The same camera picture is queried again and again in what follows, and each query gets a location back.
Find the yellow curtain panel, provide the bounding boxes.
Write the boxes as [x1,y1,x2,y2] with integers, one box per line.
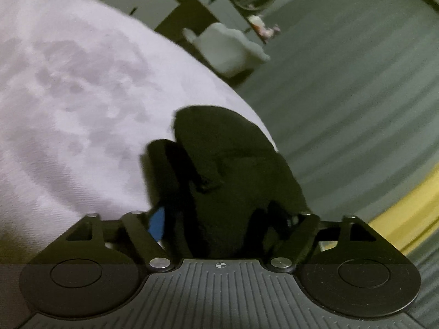
[368,167,439,255]

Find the white plush chair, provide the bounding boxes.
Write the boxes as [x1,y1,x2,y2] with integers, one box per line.
[182,22,271,79]

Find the dark cabinet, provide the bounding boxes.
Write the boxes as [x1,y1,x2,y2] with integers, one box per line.
[100,0,249,42]

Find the small pink toy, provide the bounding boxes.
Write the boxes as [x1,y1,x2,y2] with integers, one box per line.
[247,15,281,40]

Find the black pants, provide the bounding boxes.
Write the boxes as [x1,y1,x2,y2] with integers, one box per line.
[146,106,308,259]

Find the grey green curtain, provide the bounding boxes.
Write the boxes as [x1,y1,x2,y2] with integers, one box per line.
[237,0,438,328]

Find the lavender bed sheet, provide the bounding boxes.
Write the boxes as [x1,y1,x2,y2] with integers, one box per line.
[1,0,260,264]

